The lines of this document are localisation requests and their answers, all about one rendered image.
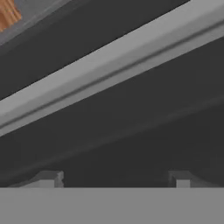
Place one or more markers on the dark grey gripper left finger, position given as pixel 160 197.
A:
pixel 48 177

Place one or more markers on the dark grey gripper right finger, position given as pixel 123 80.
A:
pixel 180 177

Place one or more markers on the dark grey fridge door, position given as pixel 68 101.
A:
pixel 125 137

